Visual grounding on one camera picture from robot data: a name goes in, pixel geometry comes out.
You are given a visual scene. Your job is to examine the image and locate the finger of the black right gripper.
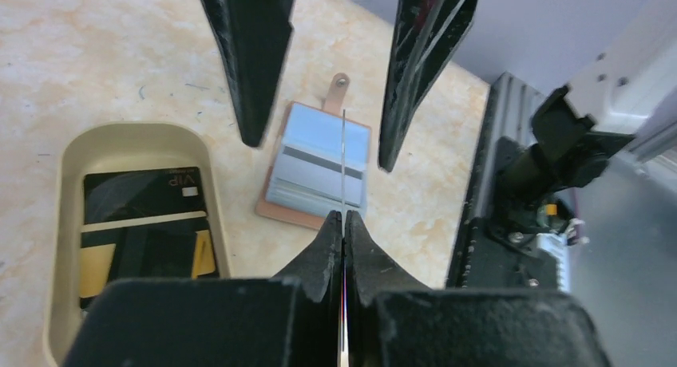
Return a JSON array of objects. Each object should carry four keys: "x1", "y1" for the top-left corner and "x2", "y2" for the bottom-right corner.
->
[
  {"x1": 201, "y1": 0, "x2": 293, "y2": 148},
  {"x1": 378, "y1": 0, "x2": 478, "y2": 172}
]

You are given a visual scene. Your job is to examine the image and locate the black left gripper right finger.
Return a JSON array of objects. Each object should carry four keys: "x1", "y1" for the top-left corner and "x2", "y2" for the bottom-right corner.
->
[{"x1": 344, "y1": 211, "x2": 611, "y2": 366}]

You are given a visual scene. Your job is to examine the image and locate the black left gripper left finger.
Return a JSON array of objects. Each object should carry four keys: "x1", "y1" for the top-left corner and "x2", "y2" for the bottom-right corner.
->
[{"x1": 64, "y1": 211, "x2": 342, "y2": 366}]

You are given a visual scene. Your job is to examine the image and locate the silver VIP card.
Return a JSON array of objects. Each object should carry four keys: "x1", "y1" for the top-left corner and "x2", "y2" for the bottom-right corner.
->
[{"x1": 338, "y1": 109, "x2": 350, "y2": 367}]

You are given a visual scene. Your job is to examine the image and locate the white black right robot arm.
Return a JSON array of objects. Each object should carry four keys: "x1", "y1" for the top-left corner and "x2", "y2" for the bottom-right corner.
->
[{"x1": 200, "y1": 0, "x2": 676, "y2": 200}]

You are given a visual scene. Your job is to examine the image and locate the gold and black card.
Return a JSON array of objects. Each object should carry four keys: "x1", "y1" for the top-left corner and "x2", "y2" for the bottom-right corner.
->
[{"x1": 79, "y1": 211, "x2": 220, "y2": 311}]

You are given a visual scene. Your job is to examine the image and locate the black VIP card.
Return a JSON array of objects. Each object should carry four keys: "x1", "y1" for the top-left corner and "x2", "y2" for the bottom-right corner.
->
[{"x1": 83, "y1": 167, "x2": 207, "y2": 224}]

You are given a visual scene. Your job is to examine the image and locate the beige oval plastic tray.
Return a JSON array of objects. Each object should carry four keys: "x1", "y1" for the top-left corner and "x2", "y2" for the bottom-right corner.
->
[{"x1": 44, "y1": 122, "x2": 231, "y2": 366}]

